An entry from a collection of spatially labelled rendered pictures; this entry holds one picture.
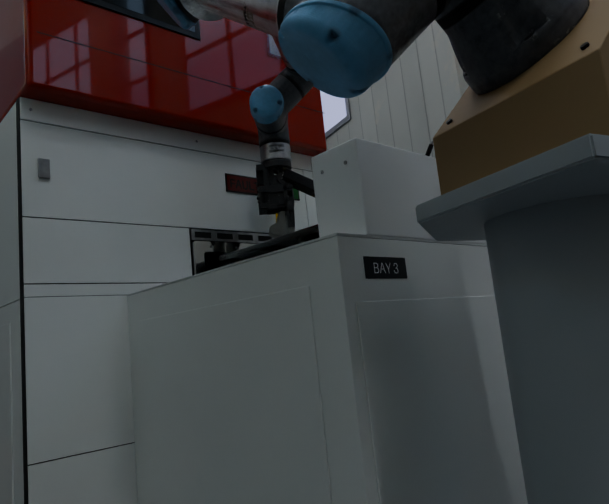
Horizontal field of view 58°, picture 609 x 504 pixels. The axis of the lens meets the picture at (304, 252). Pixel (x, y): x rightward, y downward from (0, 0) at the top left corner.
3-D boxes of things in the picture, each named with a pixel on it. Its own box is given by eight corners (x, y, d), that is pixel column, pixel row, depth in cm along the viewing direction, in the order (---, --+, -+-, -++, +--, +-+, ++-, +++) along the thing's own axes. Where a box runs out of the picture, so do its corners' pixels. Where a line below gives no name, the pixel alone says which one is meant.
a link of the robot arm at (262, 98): (274, 64, 119) (279, 87, 130) (239, 100, 119) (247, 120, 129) (301, 86, 118) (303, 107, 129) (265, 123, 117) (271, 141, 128)
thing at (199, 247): (193, 281, 127) (190, 241, 128) (327, 280, 156) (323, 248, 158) (197, 280, 126) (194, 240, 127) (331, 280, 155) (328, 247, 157)
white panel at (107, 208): (19, 298, 103) (15, 100, 110) (325, 291, 158) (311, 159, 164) (24, 296, 101) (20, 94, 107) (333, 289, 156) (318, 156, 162)
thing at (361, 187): (319, 247, 81) (309, 157, 83) (503, 257, 118) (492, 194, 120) (366, 234, 74) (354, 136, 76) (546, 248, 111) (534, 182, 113)
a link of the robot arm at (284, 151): (288, 152, 137) (291, 140, 129) (290, 169, 136) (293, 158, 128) (258, 153, 136) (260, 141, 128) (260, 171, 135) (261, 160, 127)
